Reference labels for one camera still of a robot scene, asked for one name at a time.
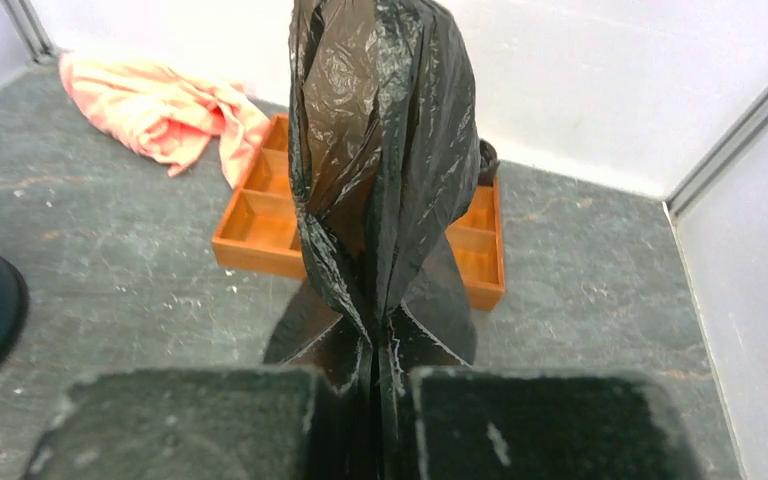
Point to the black plastic trash bag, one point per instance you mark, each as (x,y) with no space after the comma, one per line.
(383,158)

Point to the left aluminium corner post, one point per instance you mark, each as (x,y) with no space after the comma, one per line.
(31,31)

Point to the orange compartment tray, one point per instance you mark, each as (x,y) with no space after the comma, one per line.
(258,232)

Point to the right aluminium corner post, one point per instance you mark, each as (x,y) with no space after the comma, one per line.
(720,157)

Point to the pink cloth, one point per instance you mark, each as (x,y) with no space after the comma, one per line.
(164,114)

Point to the rolled bag back right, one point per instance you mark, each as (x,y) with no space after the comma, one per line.
(489,163)

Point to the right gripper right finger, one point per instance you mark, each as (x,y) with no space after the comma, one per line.
(553,424)

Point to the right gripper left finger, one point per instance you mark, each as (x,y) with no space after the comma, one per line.
(182,424)

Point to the aluminium corner post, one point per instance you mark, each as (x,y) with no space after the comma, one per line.
(31,31)
(720,157)

